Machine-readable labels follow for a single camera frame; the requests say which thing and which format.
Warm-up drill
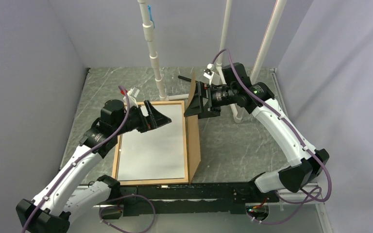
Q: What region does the black handled hammer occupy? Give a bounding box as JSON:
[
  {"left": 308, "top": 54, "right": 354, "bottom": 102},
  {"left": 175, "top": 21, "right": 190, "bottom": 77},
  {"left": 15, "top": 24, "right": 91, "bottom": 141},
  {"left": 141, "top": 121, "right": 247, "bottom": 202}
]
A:
[{"left": 178, "top": 75, "right": 192, "bottom": 82}]

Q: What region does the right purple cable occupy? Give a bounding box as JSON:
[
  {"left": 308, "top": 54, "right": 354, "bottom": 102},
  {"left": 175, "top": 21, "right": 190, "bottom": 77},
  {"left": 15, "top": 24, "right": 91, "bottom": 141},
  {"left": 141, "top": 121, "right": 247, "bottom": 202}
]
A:
[{"left": 211, "top": 49, "right": 333, "bottom": 226}]

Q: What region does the brown backing board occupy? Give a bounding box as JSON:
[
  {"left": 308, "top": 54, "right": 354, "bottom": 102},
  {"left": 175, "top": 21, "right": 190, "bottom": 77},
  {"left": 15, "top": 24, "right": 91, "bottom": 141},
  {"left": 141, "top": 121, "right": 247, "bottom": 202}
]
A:
[{"left": 184, "top": 72, "right": 202, "bottom": 184}]

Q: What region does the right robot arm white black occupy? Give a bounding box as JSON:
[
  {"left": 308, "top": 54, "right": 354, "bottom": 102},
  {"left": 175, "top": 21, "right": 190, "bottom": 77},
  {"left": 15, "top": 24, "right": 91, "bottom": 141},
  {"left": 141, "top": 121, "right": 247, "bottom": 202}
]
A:
[{"left": 184, "top": 63, "right": 329, "bottom": 201}]

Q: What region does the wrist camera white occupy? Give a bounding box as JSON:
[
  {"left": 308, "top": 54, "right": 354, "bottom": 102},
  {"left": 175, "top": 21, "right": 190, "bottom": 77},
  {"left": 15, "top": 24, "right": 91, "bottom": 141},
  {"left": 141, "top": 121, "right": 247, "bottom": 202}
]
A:
[
  {"left": 203, "top": 63, "right": 221, "bottom": 85},
  {"left": 119, "top": 86, "right": 140, "bottom": 108}
]

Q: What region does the glossy landscape photo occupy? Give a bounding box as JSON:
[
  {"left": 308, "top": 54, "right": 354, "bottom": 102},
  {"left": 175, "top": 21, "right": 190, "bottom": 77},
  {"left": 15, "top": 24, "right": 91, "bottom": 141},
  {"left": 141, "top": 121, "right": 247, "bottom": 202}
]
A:
[{"left": 116, "top": 103, "right": 188, "bottom": 182}]

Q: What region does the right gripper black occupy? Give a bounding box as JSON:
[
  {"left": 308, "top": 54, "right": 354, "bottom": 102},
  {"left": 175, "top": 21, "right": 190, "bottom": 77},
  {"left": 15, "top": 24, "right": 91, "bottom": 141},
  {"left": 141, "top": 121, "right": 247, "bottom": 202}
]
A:
[{"left": 184, "top": 81, "right": 237, "bottom": 119}]

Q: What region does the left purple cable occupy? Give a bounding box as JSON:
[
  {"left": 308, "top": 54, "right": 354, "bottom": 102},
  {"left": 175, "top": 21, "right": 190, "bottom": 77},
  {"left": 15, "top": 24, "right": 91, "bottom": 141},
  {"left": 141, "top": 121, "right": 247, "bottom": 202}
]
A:
[{"left": 21, "top": 85, "right": 157, "bottom": 233}]

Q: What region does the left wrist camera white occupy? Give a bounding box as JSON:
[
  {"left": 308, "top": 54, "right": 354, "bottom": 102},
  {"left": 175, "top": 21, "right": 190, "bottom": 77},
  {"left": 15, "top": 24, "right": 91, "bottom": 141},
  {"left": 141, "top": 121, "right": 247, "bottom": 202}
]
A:
[{"left": 119, "top": 86, "right": 140, "bottom": 108}]

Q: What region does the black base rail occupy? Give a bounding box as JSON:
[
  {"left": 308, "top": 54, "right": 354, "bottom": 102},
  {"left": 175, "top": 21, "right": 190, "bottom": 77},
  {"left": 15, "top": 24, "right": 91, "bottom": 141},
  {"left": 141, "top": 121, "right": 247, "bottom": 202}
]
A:
[{"left": 55, "top": 173, "right": 280, "bottom": 217}]

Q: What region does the wooden picture frame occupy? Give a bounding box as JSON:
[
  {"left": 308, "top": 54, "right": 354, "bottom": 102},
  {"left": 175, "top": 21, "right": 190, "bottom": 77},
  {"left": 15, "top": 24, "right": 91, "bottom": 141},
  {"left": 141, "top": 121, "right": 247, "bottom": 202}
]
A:
[{"left": 111, "top": 100, "right": 190, "bottom": 186}]

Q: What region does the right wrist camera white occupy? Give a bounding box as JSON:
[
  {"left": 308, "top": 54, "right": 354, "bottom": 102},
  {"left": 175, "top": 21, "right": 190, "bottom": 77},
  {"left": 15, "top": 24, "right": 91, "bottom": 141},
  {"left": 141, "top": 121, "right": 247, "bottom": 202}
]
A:
[{"left": 203, "top": 63, "right": 221, "bottom": 85}]

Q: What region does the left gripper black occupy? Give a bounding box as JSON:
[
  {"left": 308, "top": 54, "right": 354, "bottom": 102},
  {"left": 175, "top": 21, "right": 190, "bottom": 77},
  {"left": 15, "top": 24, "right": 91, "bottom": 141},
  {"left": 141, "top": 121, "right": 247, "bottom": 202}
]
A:
[{"left": 114, "top": 100, "right": 171, "bottom": 135}]

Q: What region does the white PVC pipe stand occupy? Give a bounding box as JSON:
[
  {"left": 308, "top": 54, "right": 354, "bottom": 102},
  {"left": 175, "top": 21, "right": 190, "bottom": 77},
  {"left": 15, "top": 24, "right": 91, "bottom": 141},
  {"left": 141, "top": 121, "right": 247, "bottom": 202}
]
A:
[{"left": 137, "top": 0, "right": 289, "bottom": 124}]

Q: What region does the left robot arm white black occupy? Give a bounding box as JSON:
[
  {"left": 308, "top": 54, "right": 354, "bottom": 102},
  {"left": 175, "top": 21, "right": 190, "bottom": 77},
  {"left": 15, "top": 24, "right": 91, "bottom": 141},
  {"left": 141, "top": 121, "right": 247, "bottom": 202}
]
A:
[{"left": 16, "top": 100, "right": 172, "bottom": 233}]

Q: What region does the blue clip on pipe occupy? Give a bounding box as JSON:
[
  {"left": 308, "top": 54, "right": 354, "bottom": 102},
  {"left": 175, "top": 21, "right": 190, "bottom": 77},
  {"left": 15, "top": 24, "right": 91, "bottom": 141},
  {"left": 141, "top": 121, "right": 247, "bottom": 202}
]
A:
[{"left": 148, "top": 5, "right": 155, "bottom": 29}]

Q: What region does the aluminium extrusion rail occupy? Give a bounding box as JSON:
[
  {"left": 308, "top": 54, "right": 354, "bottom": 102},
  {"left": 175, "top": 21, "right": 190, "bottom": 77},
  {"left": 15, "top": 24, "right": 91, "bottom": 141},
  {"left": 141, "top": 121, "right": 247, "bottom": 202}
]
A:
[{"left": 32, "top": 182, "right": 332, "bottom": 233}]

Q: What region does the purple cable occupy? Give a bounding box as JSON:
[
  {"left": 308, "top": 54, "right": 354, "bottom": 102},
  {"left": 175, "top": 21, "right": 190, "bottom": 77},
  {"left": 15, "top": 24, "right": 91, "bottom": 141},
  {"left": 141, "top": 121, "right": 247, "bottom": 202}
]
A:
[
  {"left": 211, "top": 49, "right": 333, "bottom": 226},
  {"left": 21, "top": 85, "right": 157, "bottom": 233}
]

